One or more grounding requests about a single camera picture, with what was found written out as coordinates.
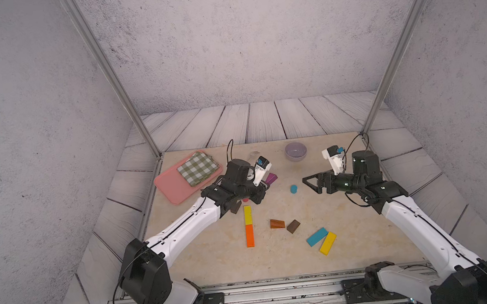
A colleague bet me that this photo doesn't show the aluminium frame post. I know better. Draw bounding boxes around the aluminium frame post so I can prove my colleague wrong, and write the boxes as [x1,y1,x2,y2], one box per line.
[360,0,427,135]
[60,0,162,158]

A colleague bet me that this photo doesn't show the teal flat block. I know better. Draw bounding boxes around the teal flat block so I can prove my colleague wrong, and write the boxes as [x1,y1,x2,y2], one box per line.
[306,228,329,247]

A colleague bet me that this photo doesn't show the right aluminium frame post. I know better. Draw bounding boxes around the right aluminium frame post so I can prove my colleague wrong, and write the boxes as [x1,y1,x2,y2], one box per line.
[360,0,427,135]

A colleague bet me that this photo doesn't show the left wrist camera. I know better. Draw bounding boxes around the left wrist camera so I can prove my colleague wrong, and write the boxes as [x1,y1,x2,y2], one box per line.
[225,154,274,190]

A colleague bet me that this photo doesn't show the lilac bowl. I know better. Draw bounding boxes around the lilac bowl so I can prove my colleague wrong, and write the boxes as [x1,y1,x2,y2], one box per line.
[284,141,308,163]

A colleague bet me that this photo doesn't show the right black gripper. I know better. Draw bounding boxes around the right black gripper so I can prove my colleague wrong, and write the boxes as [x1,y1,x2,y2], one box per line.
[302,166,366,201]

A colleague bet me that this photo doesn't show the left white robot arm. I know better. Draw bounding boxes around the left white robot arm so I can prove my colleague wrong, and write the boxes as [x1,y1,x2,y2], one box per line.
[117,178,269,304]

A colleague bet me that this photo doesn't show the yellow long block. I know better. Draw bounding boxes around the yellow long block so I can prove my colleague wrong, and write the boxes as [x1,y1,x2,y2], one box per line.
[243,206,253,226]
[319,232,337,256]

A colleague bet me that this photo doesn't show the left aluminium frame post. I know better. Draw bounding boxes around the left aluminium frame post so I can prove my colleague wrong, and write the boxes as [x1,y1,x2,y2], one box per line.
[60,0,162,158]

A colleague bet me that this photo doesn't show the dark brown block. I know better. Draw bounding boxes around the dark brown block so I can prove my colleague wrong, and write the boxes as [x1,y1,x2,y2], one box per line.
[230,201,242,214]
[286,220,300,234]

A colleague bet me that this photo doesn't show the green checkered cloth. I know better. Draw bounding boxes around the green checkered cloth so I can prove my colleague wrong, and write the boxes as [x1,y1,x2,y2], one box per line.
[177,151,219,187]

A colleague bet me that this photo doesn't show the orange brown block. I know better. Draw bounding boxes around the orange brown block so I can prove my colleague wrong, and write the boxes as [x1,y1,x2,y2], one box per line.
[269,219,286,229]

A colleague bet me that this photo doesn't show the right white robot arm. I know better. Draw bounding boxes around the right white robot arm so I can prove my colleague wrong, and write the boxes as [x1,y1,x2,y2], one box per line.
[312,171,487,304]

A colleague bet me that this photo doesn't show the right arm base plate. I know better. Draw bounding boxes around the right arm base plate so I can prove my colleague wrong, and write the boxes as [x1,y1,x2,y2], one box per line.
[339,278,406,304]

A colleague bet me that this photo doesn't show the orange long block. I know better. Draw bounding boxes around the orange long block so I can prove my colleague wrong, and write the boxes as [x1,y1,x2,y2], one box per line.
[245,224,255,248]

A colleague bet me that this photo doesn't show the pink plastic tray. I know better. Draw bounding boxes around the pink plastic tray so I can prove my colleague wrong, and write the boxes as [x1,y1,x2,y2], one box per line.
[154,151,224,205]

